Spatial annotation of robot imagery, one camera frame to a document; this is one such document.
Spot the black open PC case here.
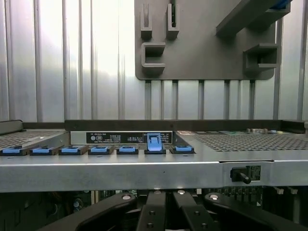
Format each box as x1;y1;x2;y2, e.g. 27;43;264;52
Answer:
0;119;308;231

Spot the blue slot retention clip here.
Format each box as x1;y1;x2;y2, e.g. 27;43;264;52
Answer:
31;146;53;154
90;146;109;154
0;147;22;155
173;145;193;153
61;146;82;154
119;146;137;154

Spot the raised blue retention clip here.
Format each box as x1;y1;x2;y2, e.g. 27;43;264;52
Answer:
146;133;165;153

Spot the grey parts rack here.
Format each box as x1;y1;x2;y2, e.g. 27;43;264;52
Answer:
134;0;292;81

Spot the green RAM stick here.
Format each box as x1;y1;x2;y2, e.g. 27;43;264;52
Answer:
171;0;177;27

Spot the hard disk drive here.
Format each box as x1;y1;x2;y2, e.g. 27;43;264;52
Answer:
269;0;293;12

